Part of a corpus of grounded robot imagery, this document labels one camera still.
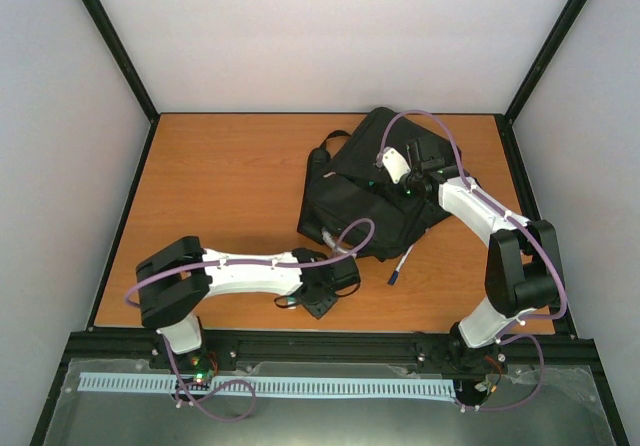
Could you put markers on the blue capped white pen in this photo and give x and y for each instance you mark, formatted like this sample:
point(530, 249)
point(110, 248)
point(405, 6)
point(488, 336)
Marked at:
point(396, 272)

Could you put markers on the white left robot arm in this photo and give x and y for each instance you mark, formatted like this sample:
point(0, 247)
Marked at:
point(176, 279)

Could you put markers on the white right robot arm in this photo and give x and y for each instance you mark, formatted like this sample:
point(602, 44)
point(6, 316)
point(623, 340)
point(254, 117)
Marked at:
point(523, 272)

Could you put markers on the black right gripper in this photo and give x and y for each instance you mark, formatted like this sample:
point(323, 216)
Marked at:
point(392, 193)

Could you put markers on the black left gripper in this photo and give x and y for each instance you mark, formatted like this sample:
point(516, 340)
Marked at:
point(320, 309)

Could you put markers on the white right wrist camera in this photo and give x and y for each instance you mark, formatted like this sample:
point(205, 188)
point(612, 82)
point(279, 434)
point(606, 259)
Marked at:
point(394, 163)

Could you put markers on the right black frame post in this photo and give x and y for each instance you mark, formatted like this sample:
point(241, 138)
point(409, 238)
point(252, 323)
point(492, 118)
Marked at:
point(554, 39)

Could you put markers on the light blue cable duct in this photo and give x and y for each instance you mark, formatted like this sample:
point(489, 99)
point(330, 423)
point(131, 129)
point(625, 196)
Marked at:
point(273, 387)

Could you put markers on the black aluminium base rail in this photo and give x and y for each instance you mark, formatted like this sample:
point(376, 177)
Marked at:
point(415, 350)

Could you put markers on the left black frame post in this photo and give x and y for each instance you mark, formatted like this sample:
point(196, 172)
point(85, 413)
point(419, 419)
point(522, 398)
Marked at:
point(113, 42)

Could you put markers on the black frame post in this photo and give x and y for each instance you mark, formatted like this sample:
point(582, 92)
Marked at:
point(113, 42)
point(554, 39)

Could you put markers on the black student backpack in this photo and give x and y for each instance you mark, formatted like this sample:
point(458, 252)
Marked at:
point(346, 186)

